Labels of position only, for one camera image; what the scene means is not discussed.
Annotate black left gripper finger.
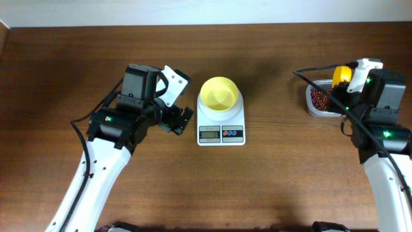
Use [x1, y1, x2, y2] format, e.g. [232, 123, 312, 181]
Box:
[172, 106, 194, 135]
[159, 122, 176, 133]

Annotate yellow plastic measuring scoop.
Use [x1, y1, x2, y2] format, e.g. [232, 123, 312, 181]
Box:
[332, 66, 352, 88]

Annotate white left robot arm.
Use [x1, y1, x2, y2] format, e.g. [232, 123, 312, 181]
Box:
[46, 64, 194, 231]

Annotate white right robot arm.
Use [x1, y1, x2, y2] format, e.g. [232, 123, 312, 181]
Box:
[329, 64, 411, 231]

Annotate yellow plastic bowl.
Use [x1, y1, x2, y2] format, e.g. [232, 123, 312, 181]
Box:
[200, 77, 239, 111]

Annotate white digital kitchen scale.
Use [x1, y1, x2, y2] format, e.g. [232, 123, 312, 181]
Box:
[196, 91, 246, 146]

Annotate red adzuki beans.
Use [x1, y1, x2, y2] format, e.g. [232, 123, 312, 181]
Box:
[310, 88, 330, 111]

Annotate clear plastic bean container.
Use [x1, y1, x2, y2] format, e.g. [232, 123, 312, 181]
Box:
[306, 79, 342, 118]

